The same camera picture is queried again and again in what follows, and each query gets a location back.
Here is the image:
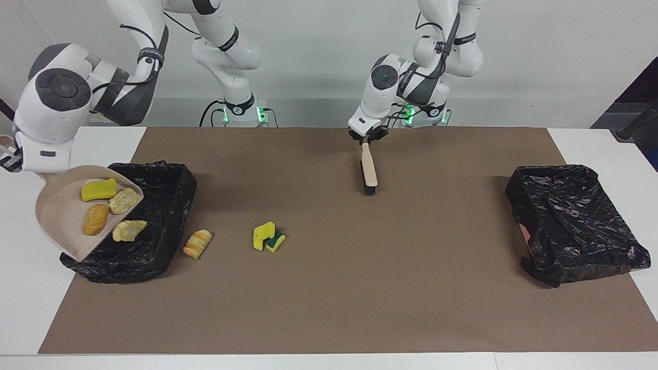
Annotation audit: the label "toy croissant with pale end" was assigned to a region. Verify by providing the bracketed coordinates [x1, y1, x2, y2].
[109, 188, 139, 215]

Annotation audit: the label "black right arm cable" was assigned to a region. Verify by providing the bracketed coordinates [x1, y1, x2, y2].
[92, 23, 168, 98]

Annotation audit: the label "brown toy bread roll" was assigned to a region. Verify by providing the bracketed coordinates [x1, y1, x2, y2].
[82, 203, 111, 236]

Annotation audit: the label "pink bin with black bag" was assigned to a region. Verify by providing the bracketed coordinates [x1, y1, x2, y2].
[505, 164, 651, 288]

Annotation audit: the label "black stand leg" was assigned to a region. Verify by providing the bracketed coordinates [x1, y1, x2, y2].
[615, 99, 658, 142]
[0, 98, 19, 124]

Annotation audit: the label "bin covered by black bag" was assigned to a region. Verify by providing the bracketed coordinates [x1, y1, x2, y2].
[60, 161, 197, 284]

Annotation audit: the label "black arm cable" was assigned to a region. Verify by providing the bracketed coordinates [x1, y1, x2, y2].
[393, 11, 462, 124]
[92, 23, 168, 98]

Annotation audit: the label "notched yellow sponge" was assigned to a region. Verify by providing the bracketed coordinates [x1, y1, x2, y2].
[253, 221, 277, 251]

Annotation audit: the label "beige brush with black bristles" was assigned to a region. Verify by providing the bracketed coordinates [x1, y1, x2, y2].
[359, 142, 379, 195]

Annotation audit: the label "beige plastic dustpan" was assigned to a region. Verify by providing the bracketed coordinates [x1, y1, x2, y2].
[0, 135, 144, 261]

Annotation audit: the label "black right base cables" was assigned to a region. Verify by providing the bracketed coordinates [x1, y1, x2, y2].
[199, 99, 228, 127]

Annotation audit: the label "brown table mat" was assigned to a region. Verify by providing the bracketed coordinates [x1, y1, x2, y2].
[39, 127, 658, 354]

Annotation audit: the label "toy croissant piece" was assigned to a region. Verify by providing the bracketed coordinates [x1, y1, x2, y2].
[112, 219, 148, 243]
[183, 229, 213, 260]

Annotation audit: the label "black base cables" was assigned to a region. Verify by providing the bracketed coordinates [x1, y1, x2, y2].
[199, 99, 228, 127]
[383, 100, 412, 128]

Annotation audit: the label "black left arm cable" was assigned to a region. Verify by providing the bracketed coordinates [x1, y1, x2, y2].
[393, 11, 462, 124]

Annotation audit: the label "black left base cables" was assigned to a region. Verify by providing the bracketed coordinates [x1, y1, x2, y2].
[383, 100, 412, 128]

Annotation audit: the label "plain yellow sponge piece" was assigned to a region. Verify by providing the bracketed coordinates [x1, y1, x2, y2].
[81, 178, 118, 202]

